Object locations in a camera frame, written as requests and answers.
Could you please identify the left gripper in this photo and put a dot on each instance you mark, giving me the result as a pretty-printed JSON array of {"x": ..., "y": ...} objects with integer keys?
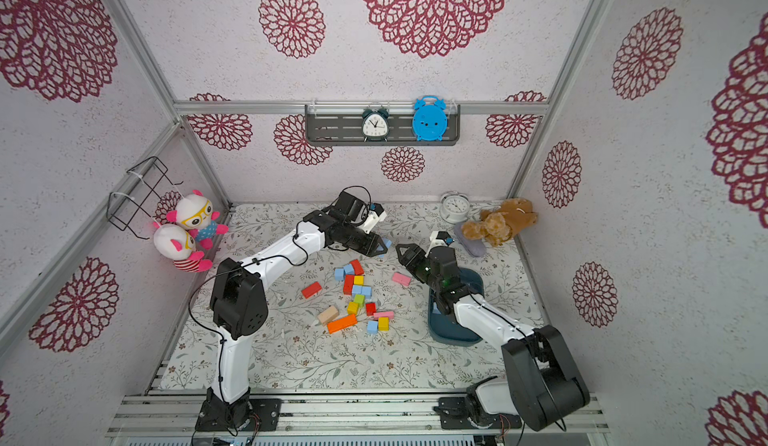
[{"x": 373, "y": 246}]

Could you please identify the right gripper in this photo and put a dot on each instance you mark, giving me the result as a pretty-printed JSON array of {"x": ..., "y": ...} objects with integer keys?
[{"x": 429, "y": 263}]

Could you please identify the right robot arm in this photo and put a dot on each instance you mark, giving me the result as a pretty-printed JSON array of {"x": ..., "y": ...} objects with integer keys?
[{"x": 541, "y": 383}]

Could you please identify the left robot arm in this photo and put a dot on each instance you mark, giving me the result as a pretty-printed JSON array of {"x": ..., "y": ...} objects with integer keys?
[{"x": 238, "y": 299}]

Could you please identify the long red block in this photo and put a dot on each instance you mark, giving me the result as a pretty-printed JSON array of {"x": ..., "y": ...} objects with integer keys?
[{"x": 357, "y": 268}]

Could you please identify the grey fabric glasses case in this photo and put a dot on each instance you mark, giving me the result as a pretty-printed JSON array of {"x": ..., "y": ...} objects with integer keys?
[{"x": 475, "y": 248}]

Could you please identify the long pink block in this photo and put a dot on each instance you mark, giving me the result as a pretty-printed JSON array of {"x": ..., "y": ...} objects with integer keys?
[{"x": 383, "y": 314}]

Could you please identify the red block left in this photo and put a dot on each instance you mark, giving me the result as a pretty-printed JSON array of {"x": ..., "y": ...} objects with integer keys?
[{"x": 311, "y": 290}]

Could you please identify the brown teddy bear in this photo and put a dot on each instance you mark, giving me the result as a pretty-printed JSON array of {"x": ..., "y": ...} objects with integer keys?
[{"x": 500, "y": 225}]

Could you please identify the natural wood long block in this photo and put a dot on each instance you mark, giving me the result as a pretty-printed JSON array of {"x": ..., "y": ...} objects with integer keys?
[{"x": 328, "y": 315}]

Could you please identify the long orange block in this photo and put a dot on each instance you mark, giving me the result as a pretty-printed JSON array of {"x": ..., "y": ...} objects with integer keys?
[{"x": 342, "y": 323}]

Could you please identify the dark green alarm clock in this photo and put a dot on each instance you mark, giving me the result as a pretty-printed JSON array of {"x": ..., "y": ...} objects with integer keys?
[{"x": 375, "y": 126}]

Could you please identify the blue alarm clock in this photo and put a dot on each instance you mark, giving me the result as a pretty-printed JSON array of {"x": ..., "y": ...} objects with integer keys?
[{"x": 430, "y": 120}]

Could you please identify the white plush with glasses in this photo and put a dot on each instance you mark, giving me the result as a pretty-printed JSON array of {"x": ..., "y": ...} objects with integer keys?
[{"x": 195, "y": 214}]

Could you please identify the white pink plush toy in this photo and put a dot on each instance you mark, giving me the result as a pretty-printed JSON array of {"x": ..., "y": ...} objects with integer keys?
[{"x": 176, "y": 244}]

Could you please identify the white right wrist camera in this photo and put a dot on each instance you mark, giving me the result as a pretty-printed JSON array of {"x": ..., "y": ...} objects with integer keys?
[{"x": 440, "y": 239}]

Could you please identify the grey wall shelf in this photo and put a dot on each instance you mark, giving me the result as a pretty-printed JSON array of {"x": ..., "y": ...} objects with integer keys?
[{"x": 328, "y": 127}]

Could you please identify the black wire basket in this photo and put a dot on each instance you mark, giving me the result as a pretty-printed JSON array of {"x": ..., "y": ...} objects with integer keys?
[{"x": 149, "y": 197}]

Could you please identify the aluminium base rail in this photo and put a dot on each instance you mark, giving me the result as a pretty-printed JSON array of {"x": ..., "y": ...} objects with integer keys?
[{"x": 322, "y": 414}]

